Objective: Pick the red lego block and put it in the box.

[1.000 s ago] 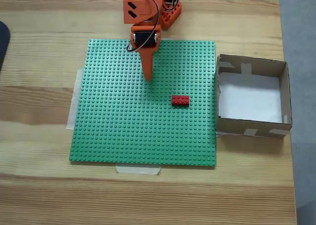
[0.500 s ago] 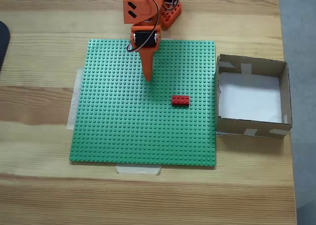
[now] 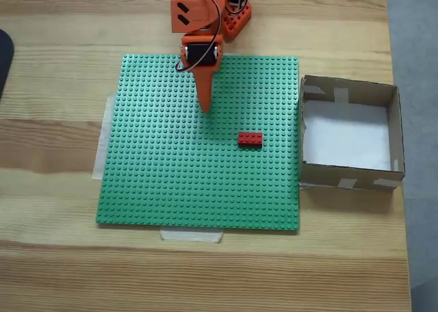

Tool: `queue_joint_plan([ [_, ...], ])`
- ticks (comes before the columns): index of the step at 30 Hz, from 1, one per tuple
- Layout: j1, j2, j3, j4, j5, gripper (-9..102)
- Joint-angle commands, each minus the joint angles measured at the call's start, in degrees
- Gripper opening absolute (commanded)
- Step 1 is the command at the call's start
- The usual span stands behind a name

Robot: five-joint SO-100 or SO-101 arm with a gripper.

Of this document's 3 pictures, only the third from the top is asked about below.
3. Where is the red lego block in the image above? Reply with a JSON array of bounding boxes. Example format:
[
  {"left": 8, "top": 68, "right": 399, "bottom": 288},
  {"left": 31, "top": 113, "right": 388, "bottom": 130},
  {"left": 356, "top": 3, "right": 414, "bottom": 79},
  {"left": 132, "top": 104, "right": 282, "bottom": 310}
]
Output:
[{"left": 237, "top": 132, "right": 264, "bottom": 148}]

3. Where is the green lego baseplate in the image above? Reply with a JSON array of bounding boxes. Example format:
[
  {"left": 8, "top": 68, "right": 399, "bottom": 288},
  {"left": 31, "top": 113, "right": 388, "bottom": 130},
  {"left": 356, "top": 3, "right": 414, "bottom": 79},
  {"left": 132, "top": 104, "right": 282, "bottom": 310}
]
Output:
[{"left": 95, "top": 53, "right": 301, "bottom": 231}]

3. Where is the open cardboard box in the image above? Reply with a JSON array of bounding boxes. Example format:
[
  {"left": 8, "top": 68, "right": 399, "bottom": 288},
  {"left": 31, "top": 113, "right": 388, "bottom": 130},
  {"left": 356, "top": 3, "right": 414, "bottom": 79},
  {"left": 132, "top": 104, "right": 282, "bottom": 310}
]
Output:
[{"left": 298, "top": 75, "right": 407, "bottom": 192}]

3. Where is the wide masking tape strip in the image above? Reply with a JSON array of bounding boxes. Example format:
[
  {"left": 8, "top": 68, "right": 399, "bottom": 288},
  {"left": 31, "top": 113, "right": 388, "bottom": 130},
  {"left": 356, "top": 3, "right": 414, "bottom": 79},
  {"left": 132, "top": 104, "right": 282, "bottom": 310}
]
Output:
[{"left": 92, "top": 92, "right": 119, "bottom": 181}]

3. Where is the black rounded object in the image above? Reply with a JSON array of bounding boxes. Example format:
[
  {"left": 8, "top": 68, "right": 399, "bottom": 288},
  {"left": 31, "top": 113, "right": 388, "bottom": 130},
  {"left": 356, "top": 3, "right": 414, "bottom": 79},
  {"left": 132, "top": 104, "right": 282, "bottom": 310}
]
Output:
[{"left": 0, "top": 27, "right": 16, "bottom": 99}]

